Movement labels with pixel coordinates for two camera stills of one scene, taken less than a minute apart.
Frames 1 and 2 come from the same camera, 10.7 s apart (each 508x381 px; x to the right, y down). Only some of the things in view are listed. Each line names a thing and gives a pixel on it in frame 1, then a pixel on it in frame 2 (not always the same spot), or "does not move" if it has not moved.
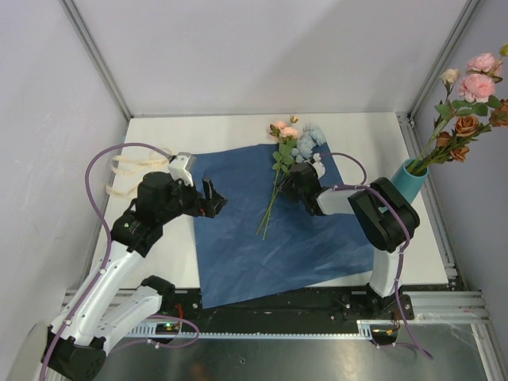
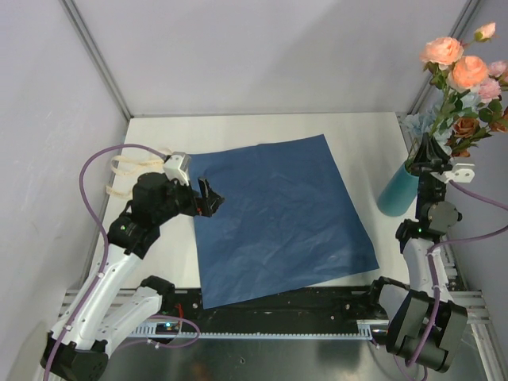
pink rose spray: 286,135 to 438,55
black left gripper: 199,204 does not move
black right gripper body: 290,190 to 430,186
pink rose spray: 475,90 to 468,74
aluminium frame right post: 469,9 does not move
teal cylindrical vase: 409,177 does not move
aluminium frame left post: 98,56 does not move
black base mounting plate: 344,303 does not move
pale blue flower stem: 312,136 to 424,122
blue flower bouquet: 261,240 does not move
